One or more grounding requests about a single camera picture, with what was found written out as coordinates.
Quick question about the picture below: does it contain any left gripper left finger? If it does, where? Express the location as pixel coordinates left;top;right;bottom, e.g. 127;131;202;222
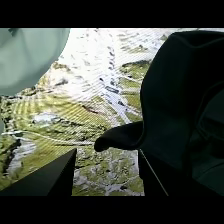
0;147;78;197

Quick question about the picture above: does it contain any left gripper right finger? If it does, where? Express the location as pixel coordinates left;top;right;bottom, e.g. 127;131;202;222
137;148;193;197

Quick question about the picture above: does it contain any dark grey garment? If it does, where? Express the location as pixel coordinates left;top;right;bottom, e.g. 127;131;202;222
93;29;224;197

